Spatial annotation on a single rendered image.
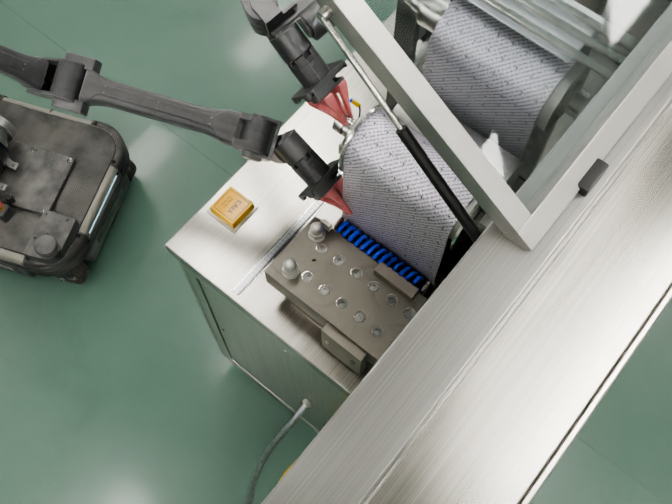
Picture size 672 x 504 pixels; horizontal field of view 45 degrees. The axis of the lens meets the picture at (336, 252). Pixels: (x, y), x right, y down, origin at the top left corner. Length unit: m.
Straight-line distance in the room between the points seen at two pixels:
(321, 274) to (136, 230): 1.35
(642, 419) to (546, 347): 1.60
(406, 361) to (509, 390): 0.27
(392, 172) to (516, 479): 0.57
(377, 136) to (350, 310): 0.36
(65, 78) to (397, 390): 1.00
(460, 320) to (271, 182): 0.99
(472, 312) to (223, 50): 2.39
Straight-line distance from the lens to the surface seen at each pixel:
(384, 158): 1.41
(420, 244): 1.51
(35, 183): 2.73
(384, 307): 1.59
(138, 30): 3.31
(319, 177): 1.57
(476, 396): 1.13
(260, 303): 1.73
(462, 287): 0.94
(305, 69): 1.44
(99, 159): 2.74
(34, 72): 1.69
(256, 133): 1.55
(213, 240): 1.80
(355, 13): 0.87
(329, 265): 1.62
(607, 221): 1.27
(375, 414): 0.89
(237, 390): 2.61
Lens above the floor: 2.53
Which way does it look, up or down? 67 degrees down
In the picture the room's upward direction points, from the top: 1 degrees clockwise
